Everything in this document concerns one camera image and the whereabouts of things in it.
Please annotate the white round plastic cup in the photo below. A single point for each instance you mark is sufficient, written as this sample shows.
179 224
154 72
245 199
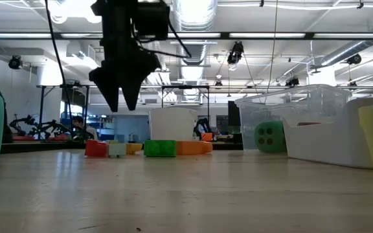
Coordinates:
172 124

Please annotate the magenta stepped block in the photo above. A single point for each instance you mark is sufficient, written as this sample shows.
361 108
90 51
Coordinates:
96 149

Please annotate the slanted silver ceiling duct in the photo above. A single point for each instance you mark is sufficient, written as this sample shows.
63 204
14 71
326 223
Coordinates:
351 48

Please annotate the white teal small block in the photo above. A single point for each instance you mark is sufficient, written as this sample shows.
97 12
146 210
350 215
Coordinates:
117 150

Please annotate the orange background object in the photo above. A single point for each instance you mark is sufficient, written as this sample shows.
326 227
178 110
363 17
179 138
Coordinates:
207 137

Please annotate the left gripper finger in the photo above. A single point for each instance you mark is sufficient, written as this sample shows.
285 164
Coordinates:
138 74
105 84

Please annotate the black background monitor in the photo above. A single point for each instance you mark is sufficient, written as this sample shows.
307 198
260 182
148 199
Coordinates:
233 113

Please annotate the person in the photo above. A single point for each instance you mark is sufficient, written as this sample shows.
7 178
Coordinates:
83 126

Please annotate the green foam die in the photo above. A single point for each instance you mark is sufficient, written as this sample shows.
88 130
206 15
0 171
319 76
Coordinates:
278 142

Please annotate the black background robot arm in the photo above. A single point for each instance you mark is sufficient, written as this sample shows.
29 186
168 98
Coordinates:
202 124

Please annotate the black ceiling spotlight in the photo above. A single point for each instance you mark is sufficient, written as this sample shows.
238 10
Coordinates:
354 59
292 82
15 62

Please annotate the black background robot arms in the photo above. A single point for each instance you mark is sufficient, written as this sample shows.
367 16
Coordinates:
40 127

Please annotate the black hanging camera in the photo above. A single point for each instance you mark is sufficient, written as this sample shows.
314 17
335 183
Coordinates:
235 53

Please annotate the orange carrot toy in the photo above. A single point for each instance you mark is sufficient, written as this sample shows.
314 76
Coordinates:
193 148

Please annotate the black overhead light bar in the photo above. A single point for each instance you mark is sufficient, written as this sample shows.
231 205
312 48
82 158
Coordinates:
225 35

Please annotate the pale green small block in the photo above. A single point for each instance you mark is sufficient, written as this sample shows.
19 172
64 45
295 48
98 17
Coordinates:
113 142

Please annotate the blue partition panel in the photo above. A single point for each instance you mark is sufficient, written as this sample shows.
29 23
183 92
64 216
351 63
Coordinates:
131 127

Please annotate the white plastic bin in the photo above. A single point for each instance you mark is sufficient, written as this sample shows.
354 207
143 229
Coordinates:
329 145

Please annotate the green toy brick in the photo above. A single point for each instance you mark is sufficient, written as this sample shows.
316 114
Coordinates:
160 149

